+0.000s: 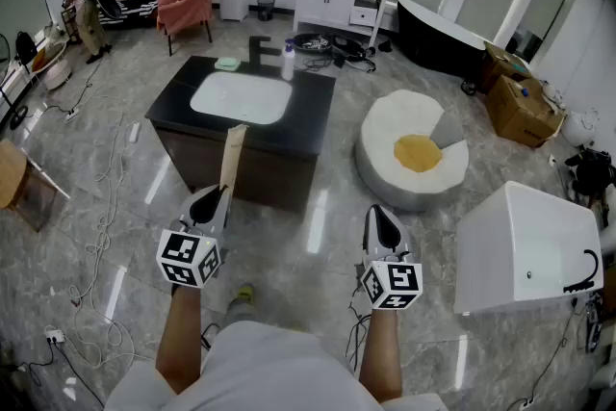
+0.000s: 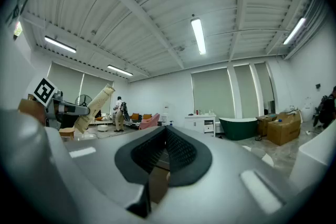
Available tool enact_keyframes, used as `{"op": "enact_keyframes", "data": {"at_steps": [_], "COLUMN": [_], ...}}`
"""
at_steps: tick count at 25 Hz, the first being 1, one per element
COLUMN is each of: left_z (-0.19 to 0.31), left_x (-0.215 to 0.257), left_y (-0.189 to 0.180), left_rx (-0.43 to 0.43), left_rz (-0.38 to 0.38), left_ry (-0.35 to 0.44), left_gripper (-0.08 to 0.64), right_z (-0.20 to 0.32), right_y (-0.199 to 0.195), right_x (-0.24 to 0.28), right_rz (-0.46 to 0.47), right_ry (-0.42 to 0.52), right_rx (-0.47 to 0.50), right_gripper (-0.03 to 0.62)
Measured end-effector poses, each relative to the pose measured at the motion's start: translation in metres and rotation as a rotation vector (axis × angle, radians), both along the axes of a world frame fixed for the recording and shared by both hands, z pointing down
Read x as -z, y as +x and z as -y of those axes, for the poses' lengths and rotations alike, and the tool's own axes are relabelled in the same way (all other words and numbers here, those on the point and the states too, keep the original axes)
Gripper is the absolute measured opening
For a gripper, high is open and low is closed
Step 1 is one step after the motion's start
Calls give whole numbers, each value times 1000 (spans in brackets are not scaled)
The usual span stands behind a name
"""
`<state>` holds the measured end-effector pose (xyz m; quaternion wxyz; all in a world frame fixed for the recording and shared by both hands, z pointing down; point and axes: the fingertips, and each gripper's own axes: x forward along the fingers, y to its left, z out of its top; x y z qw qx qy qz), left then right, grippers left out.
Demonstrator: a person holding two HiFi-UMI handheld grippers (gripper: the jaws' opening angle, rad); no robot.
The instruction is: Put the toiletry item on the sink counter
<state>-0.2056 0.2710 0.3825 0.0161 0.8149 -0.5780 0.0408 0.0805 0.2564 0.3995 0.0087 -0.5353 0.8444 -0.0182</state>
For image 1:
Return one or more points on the black camera equipment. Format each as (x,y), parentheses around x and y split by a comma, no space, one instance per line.
(592,173)

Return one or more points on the pink armchair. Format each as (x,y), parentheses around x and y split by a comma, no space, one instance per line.
(185,9)

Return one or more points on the green soap dish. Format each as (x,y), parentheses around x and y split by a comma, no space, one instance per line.
(227,63)

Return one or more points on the person's white shirt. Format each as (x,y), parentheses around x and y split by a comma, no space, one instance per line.
(269,370)

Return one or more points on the white box appliance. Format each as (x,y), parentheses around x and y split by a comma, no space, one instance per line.
(520,231)

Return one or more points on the black trash bin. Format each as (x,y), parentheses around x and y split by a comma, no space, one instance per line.
(265,9)

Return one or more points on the spray bottle with blue top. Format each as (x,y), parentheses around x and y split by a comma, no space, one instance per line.
(288,65)

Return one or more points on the white bathroom cabinet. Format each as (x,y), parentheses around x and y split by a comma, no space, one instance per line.
(322,0)

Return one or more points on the small cardboard box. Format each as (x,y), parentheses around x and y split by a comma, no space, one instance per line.
(500,65)

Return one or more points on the round white side table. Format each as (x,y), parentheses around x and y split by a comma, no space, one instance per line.
(58,72)

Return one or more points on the black tub faucet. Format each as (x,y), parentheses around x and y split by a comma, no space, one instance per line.
(580,288)

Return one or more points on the large cardboard box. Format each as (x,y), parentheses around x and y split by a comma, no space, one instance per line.
(520,110)

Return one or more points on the white egg-shaped floor cushion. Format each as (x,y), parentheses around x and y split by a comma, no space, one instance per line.
(399,120)

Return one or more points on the person's right forearm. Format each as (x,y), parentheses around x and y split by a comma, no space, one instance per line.
(380,351)

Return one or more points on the open black case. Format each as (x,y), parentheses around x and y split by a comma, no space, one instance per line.
(346,47)

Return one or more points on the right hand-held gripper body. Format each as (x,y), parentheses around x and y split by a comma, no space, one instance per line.
(392,281)

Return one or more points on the black bathtub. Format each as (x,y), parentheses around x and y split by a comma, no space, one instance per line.
(433,43)

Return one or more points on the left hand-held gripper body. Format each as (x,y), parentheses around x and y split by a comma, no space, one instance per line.
(185,255)

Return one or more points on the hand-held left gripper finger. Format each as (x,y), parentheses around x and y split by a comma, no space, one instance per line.
(187,206)
(221,219)

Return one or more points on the white sink basin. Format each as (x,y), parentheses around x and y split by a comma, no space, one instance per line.
(240,96)

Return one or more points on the dark vanity cabinet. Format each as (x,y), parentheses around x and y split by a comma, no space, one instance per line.
(279,178)

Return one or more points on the white power strip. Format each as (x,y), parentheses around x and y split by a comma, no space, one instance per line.
(77,113)
(522,404)
(54,336)

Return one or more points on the wooden stool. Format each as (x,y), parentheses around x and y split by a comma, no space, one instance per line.
(12,173)

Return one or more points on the person's shoe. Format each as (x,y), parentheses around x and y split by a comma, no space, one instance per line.
(243,296)

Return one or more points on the black backpack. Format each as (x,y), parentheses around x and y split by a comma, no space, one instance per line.
(25,47)

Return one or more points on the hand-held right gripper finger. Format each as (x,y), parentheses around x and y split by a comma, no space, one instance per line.
(402,233)
(368,231)

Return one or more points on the person's left forearm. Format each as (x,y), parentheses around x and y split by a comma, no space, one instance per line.
(178,341)

